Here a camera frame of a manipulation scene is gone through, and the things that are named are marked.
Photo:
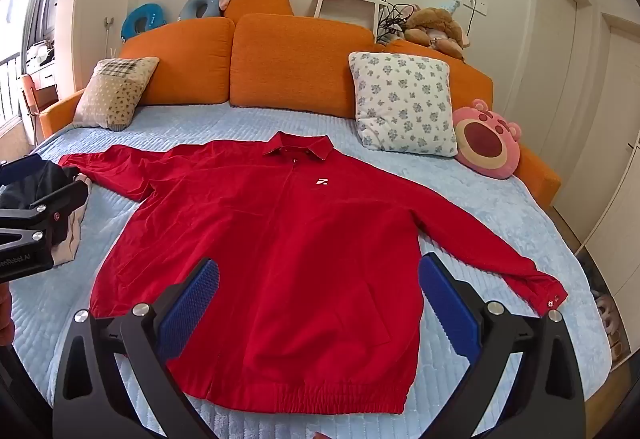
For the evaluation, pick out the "orange chair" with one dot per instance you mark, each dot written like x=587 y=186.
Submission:
x=30 y=94

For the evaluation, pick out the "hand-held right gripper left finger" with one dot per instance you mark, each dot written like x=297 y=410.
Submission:
x=192 y=304

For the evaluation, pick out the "brown teddy bear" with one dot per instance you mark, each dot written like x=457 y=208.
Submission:
x=432 y=26

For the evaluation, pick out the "pink bear plush cushion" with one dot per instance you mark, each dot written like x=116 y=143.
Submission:
x=485 y=141

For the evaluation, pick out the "white wall socket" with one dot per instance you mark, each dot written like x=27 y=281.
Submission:
x=475 y=5

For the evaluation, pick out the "light blue quilted blanket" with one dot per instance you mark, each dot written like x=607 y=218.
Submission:
x=200 y=129

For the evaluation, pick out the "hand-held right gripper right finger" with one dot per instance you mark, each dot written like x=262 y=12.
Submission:
x=447 y=304

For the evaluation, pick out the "beige garment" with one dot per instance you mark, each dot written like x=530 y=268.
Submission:
x=72 y=239

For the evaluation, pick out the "beige plaid pillow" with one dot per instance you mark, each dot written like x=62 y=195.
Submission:
x=112 y=94

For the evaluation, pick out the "orange sofa headboard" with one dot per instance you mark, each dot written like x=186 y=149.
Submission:
x=537 y=174

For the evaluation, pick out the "cream interior door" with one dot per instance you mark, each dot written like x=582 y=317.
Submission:
x=550 y=49
x=600 y=129

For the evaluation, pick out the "white shelf stand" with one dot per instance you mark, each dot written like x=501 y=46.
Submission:
x=320 y=9

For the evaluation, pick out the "black garment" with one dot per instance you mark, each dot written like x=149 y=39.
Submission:
x=30 y=191

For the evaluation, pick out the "red jacket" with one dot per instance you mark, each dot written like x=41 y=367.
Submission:
x=300 y=269

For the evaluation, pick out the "grey neck pillow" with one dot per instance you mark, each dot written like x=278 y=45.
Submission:
x=200 y=6

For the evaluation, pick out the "plush slippers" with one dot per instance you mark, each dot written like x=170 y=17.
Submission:
x=607 y=324

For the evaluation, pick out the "white floral pillow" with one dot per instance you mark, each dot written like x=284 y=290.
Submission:
x=400 y=104

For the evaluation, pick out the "blue neck pillow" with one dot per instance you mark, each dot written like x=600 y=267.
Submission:
x=135 y=24

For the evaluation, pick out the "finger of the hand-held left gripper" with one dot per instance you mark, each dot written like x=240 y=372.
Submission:
x=22 y=166
x=55 y=204

